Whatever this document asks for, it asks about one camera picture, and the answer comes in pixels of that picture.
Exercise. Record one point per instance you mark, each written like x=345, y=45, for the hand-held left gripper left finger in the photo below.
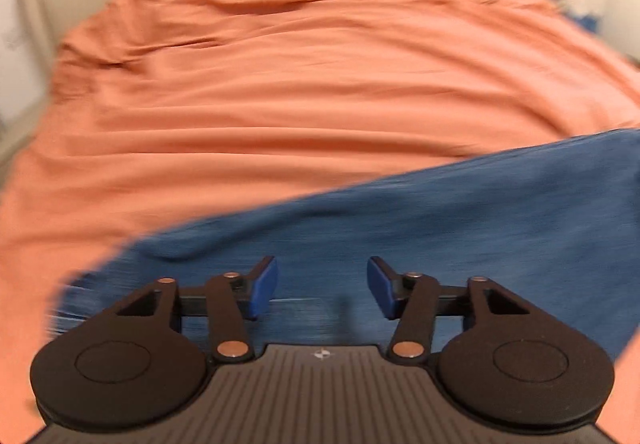
x=263, y=288

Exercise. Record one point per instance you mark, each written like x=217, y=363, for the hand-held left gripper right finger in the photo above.
x=381, y=289

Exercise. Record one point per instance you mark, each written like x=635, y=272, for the blue denim pants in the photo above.
x=450, y=234

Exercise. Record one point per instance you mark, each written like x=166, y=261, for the orange duvet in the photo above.
x=300, y=98

